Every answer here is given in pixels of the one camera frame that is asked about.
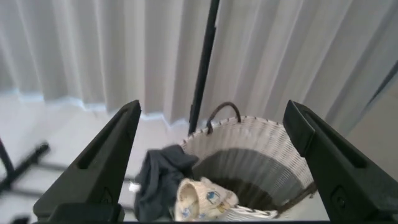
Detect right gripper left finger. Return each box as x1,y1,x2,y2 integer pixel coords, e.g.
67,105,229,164
33,99,142,222

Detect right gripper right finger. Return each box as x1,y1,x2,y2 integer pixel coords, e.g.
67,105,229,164
282,99,398,222

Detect cream printed shorts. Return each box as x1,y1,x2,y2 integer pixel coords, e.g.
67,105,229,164
173,177,240,222

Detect white laundry basket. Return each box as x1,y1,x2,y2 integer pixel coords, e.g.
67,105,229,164
179,101,318,222

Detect black clothes rack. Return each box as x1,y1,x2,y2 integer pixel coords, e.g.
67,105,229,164
0,0,221,212

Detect dark grey garment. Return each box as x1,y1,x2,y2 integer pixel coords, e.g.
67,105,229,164
133,144,200,222

